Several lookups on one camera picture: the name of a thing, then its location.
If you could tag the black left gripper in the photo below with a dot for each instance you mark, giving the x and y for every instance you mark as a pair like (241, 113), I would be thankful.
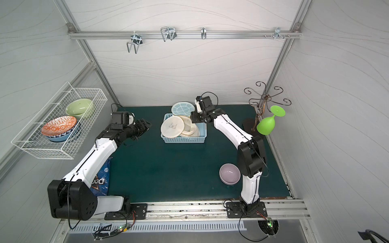
(139, 127)

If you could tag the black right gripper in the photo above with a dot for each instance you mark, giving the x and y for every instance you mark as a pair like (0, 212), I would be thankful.
(196, 117)

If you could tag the teal mesh laundry bag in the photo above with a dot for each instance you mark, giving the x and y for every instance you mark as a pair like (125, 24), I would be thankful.
(182, 108)

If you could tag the cream mesh laundry bag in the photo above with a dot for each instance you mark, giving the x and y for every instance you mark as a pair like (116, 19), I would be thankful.
(179, 126)

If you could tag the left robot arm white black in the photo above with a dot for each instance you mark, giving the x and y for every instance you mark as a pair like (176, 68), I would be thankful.
(71, 197)

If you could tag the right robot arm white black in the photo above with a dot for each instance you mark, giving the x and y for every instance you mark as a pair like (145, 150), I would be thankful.
(250, 154)

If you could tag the blue Doritos chip bag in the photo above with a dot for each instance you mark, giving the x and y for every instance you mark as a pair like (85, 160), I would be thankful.
(100, 183)

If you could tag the light blue plastic basket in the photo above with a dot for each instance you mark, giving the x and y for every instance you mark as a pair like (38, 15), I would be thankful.
(201, 139)

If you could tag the lilac bowl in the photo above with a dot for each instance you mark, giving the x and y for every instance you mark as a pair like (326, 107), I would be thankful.
(229, 174)

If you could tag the green ceramic bowl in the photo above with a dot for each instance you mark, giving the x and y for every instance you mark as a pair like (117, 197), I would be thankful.
(82, 108)

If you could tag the green plastic wine glass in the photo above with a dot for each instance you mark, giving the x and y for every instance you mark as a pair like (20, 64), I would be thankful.
(267, 125)

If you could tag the double metal hook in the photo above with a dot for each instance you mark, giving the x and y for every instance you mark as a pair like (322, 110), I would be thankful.
(134, 43)

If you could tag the small metal hook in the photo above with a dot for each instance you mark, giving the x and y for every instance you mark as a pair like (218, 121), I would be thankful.
(203, 33)

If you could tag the orange patterned bowl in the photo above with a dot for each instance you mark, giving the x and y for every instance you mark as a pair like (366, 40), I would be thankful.
(58, 125)

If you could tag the blue bowl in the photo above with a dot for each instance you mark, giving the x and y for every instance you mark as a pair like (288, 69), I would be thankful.
(62, 137)

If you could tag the metal clip hook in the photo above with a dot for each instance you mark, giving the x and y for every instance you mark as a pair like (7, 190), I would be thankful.
(168, 33)

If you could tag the right metal hook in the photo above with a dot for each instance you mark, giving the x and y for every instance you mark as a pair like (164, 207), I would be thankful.
(277, 34)

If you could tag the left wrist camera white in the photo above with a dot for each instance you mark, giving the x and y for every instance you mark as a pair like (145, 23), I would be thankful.
(122, 118)

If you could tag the copper wire glass stand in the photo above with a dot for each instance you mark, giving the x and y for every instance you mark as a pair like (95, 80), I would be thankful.
(260, 105)

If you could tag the white wire wall basket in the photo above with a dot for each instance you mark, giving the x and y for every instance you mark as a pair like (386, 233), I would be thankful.
(32, 141)

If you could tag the white cable duct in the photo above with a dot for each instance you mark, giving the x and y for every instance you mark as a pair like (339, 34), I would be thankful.
(143, 227)

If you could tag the aluminium top rail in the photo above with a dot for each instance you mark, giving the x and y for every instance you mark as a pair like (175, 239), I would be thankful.
(156, 35)

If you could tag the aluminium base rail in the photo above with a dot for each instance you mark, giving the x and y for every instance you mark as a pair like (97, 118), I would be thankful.
(278, 209)

